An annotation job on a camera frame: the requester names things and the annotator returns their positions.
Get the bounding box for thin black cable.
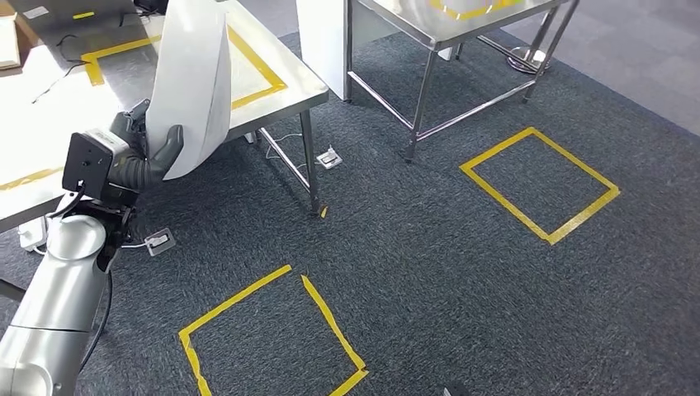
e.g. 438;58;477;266
31;33;93;105

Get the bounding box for steel workbench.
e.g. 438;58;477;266
0;0;331;236

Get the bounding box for yellow tape frame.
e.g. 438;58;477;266
428;0;527;21
80;24;289;111

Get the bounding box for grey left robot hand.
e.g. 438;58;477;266
109;98;186;182

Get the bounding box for steel table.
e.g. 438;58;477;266
344;0;582;163

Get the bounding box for grey metal box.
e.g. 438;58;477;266
6;0;142;45

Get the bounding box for yellow tape strip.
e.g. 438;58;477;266
0;166;65;193

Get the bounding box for yellow floor tape square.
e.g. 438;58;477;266
177;264;370;396
458;125;622;247

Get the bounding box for chrome stool base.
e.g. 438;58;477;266
506;45;551;76

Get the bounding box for floor power socket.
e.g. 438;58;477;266
315;145;344;171
144;227;177;258

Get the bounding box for white curved plastic part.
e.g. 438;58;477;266
144;0;234;182

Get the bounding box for white paper stack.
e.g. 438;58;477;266
0;13;23;70

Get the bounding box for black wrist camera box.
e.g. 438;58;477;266
61;127;134;200

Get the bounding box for black bag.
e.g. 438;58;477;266
132;0;172;16

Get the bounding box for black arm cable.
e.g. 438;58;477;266
78;269;115;374

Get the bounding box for white panel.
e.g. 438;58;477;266
295;0;403;103

